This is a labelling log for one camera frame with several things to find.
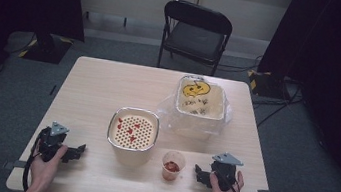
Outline person's left hand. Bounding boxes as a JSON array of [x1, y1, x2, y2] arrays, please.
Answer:
[[25, 139, 70, 192]]

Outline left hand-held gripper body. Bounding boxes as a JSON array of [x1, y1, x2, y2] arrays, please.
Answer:
[[34, 119, 72, 165]]

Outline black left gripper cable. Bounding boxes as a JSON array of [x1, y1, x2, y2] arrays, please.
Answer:
[[20, 136, 44, 192]]

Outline beige container with yellow print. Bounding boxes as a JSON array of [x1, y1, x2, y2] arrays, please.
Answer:
[[173, 72, 230, 122]]

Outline scattered red berries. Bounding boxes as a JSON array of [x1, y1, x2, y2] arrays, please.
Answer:
[[114, 117, 143, 145]]

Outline clear plastic cup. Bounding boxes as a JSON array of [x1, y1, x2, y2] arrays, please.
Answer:
[[159, 149, 189, 184]]

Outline small black stick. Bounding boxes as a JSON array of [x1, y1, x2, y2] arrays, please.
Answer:
[[48, 83, 58, 97]]

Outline beige container with perforated strainer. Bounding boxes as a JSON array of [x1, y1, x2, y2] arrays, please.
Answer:
[[102, 104, 162, 170]]

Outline pile of red berries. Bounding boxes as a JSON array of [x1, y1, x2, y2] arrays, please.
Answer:
[[163, 160, 181, 174]]

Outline black folding chair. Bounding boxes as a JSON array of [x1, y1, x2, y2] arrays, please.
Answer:
[[155, 0, 236, 80]]

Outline black floor cables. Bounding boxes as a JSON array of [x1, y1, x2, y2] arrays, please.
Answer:
[[209, 48, 313, 134]]

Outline black stand base striped tape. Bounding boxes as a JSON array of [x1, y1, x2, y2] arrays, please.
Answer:
[[243, 68, 295, 102], [17, 30, 76, 67]]

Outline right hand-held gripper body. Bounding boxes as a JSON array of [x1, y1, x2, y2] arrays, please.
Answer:
[[207, 150, 246, 192]]

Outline clear plastic bag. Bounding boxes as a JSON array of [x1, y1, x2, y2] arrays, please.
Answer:
[[152, 74, 238, 145]]

